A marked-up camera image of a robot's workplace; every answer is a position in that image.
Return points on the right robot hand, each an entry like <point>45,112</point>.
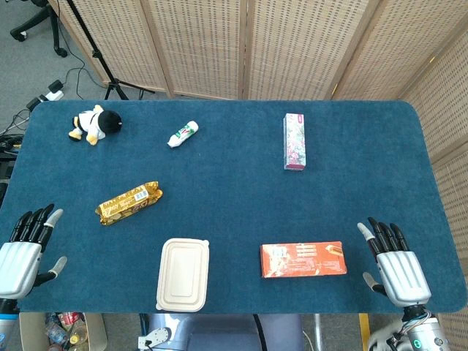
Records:
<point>400,274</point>

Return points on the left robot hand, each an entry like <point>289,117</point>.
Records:
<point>18,263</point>

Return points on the gold biscuit packet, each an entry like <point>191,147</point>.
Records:
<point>128,204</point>

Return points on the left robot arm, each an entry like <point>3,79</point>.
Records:
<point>5,321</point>

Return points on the orange cardboard box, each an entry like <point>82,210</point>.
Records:
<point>303,259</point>

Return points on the beige bin with bottles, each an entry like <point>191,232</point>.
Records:
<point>95,329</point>

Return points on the metal table leg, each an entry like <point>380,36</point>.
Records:
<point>317,332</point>

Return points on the black and white plush toy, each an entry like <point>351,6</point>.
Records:
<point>97,124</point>

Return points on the black power adapter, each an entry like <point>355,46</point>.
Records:
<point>33,104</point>
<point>55,86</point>

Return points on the beige lidded food container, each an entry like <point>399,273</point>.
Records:
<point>183,274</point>

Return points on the floral print carton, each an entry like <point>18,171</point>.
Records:
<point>294,142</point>

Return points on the white power strip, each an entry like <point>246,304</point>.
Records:
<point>53,96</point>

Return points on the blue carpet table cover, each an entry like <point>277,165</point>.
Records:
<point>234,183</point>

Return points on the grey-blue robot torso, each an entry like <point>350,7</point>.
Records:
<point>219,332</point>

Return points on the small white bottle green label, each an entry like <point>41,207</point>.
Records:
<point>183,134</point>

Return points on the black tripod stand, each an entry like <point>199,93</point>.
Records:
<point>98,55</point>

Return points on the black office chair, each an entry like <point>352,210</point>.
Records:
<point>53,29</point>

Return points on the woven folding screen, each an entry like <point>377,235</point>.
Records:
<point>292,47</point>

